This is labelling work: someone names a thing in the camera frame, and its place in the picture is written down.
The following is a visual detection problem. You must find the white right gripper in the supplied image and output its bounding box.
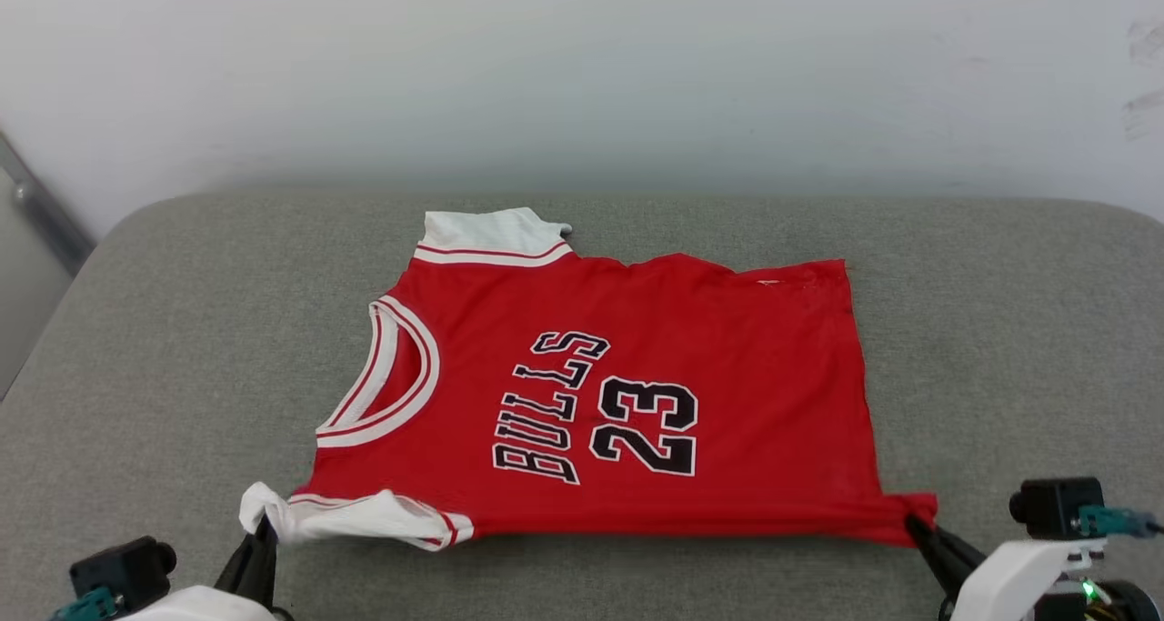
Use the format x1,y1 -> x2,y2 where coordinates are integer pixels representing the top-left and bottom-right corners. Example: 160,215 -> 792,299
905,516 -> 1108,621

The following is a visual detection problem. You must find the red Bulls basketball jersey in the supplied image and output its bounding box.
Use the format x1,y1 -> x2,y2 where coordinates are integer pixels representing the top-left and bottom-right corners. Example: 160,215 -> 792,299
238,207 -> 938,553

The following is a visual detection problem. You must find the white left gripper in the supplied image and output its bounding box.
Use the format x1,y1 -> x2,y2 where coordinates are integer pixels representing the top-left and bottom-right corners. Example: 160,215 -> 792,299
116,514 -> 285,621

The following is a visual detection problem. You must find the grey fabric sofa cushion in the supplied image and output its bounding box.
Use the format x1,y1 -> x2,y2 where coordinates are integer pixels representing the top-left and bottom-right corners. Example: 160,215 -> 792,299
0,189 -> 1164,621

